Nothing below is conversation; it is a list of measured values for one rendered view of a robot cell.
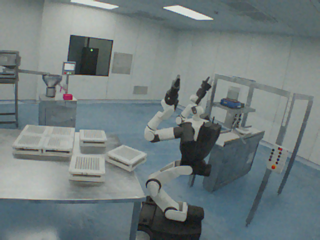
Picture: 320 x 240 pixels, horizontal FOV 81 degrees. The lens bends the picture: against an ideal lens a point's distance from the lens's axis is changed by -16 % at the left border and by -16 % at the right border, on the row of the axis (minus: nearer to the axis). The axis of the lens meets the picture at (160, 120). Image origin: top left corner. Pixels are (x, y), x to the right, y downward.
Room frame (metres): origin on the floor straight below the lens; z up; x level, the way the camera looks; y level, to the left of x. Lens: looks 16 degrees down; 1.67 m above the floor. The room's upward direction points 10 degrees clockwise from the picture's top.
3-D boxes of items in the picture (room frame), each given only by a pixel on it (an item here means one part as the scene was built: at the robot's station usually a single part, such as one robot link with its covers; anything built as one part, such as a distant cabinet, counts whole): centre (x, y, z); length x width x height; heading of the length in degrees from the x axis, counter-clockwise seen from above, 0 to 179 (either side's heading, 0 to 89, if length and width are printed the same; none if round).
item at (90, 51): (6.49, 2.38, 1.43); 1.38 x 0.01 x 1.16; 129
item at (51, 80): (3.63, 1.95, 0.95); 0.49 x 0.36 x 0.37; 129
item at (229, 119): (2.57, -0.87, 1.11); 0.22 x 0.11 x 0.20; 133
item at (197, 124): (1.77, -0.34, 1.08); 0.34 x 0.30 x 0.36; 152
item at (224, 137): (3.06, -1.21, 0.77); 1.35 x 0.25 x 0.05; 133
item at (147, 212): (1.79, -0.28, 0.19); 0.64 x 0.52 x 0.33; 85
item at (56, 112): (3.61, 1.88, 0.38); 0.63 x 0.57 x 0.76; 129
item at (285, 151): (1.90, -1.23, 0.94); 0.17 x 0.06 x 0.26; 43
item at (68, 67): (3.85, 1.81, 1.07); 0.23 x 0.10 x 0.62; 129
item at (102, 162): (1.34, 0.45, 0.88); 0.25 x 0.24 x 0.02; 17
